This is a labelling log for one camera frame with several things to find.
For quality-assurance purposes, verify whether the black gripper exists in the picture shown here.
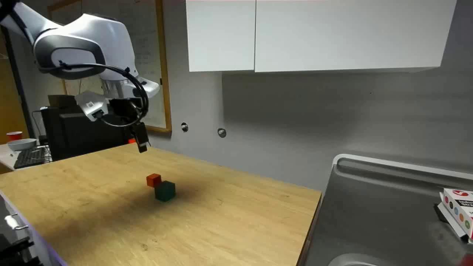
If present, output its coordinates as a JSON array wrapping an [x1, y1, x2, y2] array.
[[100, 95, 150, 155]]

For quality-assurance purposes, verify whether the orange wooden block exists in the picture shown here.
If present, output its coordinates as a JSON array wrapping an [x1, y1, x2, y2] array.
[[144, 172, 163, 189]]

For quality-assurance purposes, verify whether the green wooden block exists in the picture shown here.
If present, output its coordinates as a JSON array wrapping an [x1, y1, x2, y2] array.
[[153, 180, 177, 202]]

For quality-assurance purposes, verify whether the black computer case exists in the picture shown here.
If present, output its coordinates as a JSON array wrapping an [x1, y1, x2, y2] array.
[[39, 94, 137, 162]]

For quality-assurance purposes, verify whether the wood framed whiteboard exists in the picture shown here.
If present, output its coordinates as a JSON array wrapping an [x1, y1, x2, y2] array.
[[45, 0, 172, 137]]

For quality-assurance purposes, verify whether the black keyboard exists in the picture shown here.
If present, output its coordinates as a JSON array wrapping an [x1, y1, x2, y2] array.
[[13, 146, 50, 169]]

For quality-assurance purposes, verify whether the white bowl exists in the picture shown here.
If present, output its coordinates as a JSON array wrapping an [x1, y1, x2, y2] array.
[[7, 137, 38, 152]]

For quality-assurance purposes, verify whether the red plastic cup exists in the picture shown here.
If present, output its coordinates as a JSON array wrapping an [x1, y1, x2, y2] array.
[[5, 129, 24, 144]]

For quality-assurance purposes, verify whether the narrow white cabinet door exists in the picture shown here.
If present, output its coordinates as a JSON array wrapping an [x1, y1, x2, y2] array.
[[184, 0, 256, 73]]

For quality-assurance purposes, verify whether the black metal device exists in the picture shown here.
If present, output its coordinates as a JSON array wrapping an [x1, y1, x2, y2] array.
[[0, 192, 63, 266]]

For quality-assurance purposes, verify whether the stainless steel sink counter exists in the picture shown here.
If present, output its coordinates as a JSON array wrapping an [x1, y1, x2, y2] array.
[[296, 152, 473, 266]]

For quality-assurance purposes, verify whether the white printed card box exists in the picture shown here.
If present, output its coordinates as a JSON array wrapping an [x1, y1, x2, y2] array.
[[434, 186, 473, 245]]

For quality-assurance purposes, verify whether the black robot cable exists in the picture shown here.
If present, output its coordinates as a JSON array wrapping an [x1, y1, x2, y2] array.
[[57, 60, 150, 129]]

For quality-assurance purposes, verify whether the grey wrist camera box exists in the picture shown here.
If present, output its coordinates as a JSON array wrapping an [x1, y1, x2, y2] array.
[[76, 90, 110, 122]]

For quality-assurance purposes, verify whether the white wall cabinet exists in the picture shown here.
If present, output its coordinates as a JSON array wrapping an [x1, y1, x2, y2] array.
[[254, 0, 458, 73]]

